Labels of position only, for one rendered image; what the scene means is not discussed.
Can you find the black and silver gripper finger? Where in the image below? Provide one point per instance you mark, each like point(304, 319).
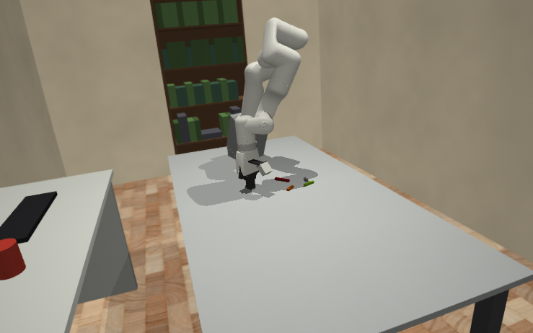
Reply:
point(247, 178)
point(253, 177)

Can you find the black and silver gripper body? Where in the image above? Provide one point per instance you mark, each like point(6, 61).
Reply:
point(242, 158)

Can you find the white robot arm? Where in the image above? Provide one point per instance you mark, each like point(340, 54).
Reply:
point(258, 108)

